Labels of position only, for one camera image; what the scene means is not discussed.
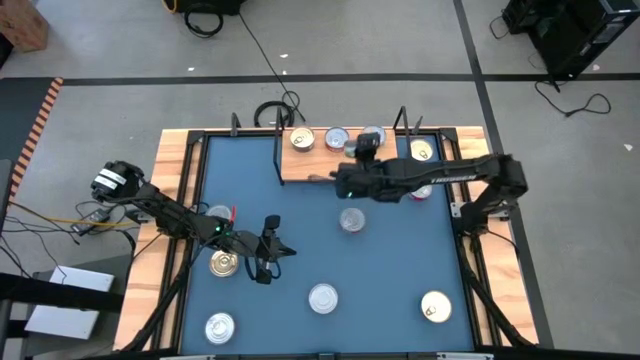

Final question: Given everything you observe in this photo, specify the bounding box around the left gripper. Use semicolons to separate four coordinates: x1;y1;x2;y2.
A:
228;214;298;286

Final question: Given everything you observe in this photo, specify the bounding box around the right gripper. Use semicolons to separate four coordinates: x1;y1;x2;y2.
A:
306;132;404;204

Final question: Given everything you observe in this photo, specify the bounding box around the blue seafood can gold lid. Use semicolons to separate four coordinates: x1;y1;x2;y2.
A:
419;290;453;324
407;137;435;164
289;125;317;153
208;249;240;279

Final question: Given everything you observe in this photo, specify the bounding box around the blue table mat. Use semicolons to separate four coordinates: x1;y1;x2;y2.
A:
179;133;476;354

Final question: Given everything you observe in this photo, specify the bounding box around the black power adapter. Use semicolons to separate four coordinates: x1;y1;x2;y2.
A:
69;208;112;236

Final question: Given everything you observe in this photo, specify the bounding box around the black desk bar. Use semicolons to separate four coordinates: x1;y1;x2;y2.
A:
0;272;126;314

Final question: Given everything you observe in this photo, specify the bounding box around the white flat panel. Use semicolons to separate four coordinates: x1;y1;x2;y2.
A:
23;264;116;341

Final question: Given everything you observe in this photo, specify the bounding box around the black computer case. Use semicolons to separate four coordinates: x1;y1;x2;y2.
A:
502;0;640;81

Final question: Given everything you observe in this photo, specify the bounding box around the dark floor mat striped edge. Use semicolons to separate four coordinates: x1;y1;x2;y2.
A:
0;77;65;201

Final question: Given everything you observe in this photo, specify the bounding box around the brown cardboard box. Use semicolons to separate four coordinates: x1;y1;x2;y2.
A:
0;0;50;53

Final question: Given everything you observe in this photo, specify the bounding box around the coiled black cable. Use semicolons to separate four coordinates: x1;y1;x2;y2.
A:
253;99;296;129

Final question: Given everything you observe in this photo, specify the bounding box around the black metal table frame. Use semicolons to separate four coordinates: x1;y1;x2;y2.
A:
117;112;539;360

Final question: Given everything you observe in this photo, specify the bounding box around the long black floor cable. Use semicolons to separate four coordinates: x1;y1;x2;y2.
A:
237;10;307;124

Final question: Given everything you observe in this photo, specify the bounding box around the black cable loop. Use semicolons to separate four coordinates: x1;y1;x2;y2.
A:
182;10;225;39

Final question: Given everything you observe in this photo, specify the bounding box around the black equipment with yellow cable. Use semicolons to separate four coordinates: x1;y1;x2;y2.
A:
160;0;247;16

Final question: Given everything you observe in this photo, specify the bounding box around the yellow cable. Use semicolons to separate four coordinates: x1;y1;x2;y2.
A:
8;199;146;229

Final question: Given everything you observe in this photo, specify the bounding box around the black floor cable with plug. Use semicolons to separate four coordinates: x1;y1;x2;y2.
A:
533;79;612;119

